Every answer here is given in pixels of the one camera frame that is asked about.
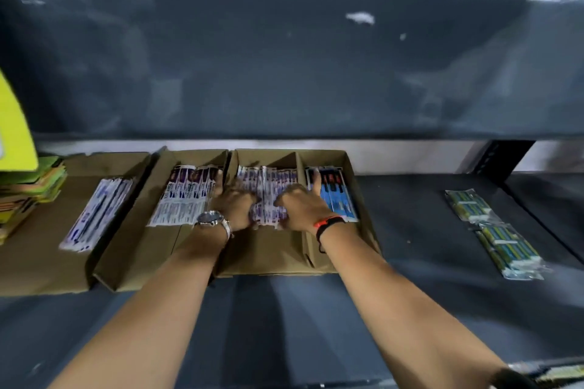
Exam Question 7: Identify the person's left hand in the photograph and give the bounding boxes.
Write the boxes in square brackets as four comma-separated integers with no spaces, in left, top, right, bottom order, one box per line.
[214,171,261,232]

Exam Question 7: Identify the person's right hand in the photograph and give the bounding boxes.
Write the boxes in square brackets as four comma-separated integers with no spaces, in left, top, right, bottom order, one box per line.
[273,169,337,234]

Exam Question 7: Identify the stack of white purple packets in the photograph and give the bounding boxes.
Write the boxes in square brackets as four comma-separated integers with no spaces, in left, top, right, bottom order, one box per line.
[235,165,299,230]

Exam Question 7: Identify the person's left forearm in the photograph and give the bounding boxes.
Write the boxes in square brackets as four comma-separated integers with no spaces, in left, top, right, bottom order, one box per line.
[48,230,230,389]

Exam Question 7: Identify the person's right forearm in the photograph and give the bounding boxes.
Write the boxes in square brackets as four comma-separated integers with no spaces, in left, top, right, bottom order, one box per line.
[319,225,518,389]

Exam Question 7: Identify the silver wristwatch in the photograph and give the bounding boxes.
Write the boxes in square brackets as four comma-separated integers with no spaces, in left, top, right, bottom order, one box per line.
[195,210,235,242]

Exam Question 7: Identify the red and black wristband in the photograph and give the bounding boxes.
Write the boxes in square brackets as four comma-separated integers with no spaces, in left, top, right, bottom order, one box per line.
[313,215,347,253]

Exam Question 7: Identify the narrow open cardboard box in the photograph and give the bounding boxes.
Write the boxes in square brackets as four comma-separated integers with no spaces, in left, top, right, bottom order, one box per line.
[296,149,382,274]

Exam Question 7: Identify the stack of blue black packets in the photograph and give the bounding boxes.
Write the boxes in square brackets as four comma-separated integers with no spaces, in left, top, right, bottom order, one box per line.
[304,166,360,223]

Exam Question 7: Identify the stack of white printed packets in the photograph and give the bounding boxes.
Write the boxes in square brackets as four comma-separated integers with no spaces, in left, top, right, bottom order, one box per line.
[146,164,224,228]

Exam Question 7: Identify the stack of white blue packets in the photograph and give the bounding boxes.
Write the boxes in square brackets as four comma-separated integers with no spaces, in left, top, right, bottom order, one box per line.
[59,177,136,253]

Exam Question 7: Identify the grey metal shelf board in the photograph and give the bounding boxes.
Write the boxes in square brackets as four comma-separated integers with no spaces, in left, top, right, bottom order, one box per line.
[0,0,584,142]
[0,172,584,389]

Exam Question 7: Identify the green striped packet bundle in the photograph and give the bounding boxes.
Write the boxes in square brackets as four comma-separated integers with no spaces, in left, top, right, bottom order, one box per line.
[472,219,552,281]
[445,188,498,223]

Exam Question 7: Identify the wide flat cardboard box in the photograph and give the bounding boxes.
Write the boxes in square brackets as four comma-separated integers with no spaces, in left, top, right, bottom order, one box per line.
[0,152,152,297]

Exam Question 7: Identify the stack of colourful flat packets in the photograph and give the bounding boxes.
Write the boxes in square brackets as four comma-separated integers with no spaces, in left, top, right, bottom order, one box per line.
[0,155,68,246]

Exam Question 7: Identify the yellow sign card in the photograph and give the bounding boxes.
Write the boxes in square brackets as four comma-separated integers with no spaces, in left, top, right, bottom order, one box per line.
[0,69,39,173]

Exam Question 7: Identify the green printed packet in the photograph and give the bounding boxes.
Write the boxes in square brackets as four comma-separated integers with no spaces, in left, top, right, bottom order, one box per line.
[509,357,584,389]

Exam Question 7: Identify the black shelf upright post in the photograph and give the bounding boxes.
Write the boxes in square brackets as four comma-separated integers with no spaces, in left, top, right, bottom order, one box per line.
[471,140,535,185]

